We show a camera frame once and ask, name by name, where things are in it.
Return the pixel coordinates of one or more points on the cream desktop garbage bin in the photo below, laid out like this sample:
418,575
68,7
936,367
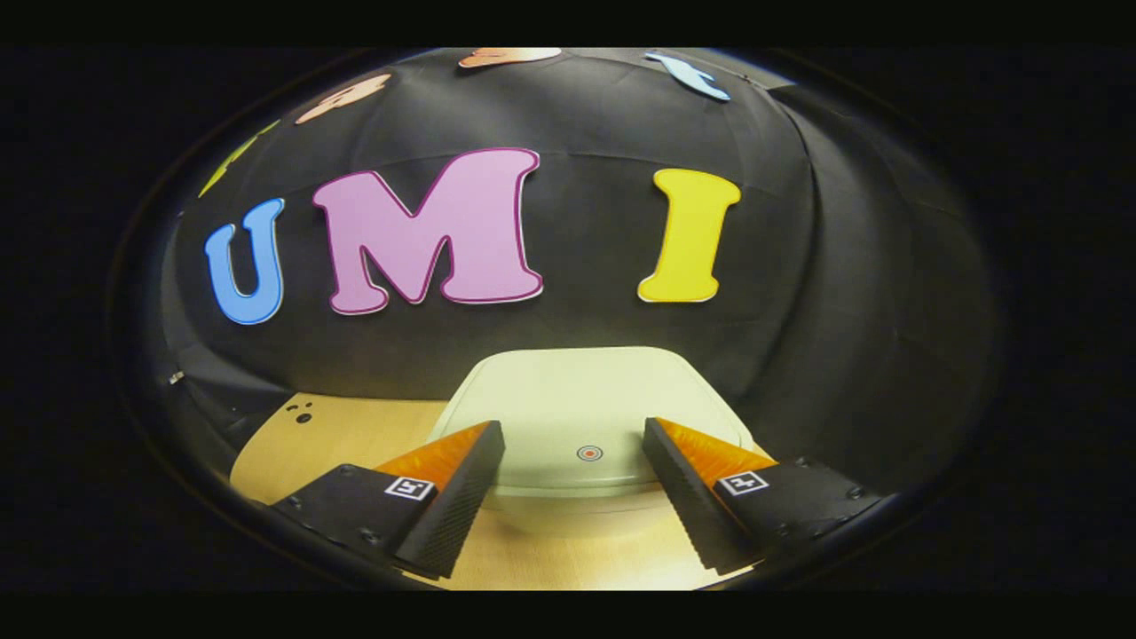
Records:
577,399

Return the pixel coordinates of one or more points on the wooden desktop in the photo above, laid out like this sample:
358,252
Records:
355,444

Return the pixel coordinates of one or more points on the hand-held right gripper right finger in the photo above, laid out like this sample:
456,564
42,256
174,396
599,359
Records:
683,497

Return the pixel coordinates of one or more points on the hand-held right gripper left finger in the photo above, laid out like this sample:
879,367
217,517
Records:
461,506

